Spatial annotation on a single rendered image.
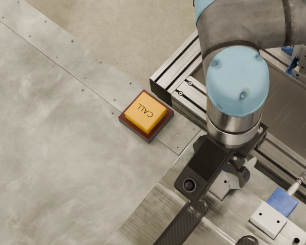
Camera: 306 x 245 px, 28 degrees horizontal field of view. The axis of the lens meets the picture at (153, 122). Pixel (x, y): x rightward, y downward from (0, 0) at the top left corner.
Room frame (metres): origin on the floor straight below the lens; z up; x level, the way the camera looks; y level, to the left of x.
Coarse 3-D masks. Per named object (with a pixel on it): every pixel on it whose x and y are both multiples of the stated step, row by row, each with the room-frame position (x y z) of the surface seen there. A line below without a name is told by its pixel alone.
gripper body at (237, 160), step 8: (264, 128) 0.34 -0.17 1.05; (256, 136) 0.33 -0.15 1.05; (264, 136) 0.34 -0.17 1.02; (224, 144) 0.30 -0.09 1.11; (240, 144) 0.30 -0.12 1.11; (248, 144) 0.32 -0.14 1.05; (256, 144) 0.32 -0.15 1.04; (240, 152) 0.31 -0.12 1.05; (248, 152) 0.31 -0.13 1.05; (232, 160) 0.30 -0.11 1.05; (240, 160) 0.30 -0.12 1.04; (224, 168) 0.30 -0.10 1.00; (232, 168) 0.29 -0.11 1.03
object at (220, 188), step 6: (222, 174) 0.32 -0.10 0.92; (216, 180) 0.31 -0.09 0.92; (222, 180) 0.31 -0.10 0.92; (228, 180) 0.31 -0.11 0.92; (216, 186) 0.30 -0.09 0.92; (222, 186) 0.30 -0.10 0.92; (228, 186) 0.30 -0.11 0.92; (210, 192) 0.30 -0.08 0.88; (216, 192) 0.30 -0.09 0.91; (222, 192) 0.29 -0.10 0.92; (228, 192) 0.30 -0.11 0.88; (222, 198) 0.29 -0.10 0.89
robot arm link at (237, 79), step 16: (224, 48) 0.38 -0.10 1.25; (240, 48) 0.36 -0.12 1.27; (208, 64) 0.37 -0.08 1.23; (224, 64) 0.35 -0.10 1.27; (240, 64) 0.34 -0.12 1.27; (256, 64) 0.34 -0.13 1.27; (208, 80) 0.33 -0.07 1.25; (224, 80) 0.32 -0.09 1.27; (240, 80) 0.32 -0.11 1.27; (256, 80) 0.32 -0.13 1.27; (208, 96) 0.33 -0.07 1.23; (224, 96) 0.31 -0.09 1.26; (240, 96) 0.30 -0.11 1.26; (256, 96) 0.30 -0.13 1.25; (208, 112) 0.33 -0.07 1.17; (224, 112) 0.30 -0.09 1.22; (240, 112) 0.30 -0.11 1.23; (256, 112) 0.30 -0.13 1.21; (224, 128) 0.30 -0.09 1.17; (240, 128) 0.30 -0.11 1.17
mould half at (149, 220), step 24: (168, 192) 0.32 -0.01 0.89; (240, 192) 0.29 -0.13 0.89; (144, 216) 0.28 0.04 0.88; (168, 216) 0.27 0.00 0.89; (216, 216) 0.26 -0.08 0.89; (240, 216) 0.25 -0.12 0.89; (120, 240) 0.25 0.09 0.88; (144, 240) 0.24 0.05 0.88; (192, 240) 0.23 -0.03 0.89; (216, 240) 0.22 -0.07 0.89; (264, 240) 0.21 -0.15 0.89; (288, 240) 0.20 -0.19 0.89
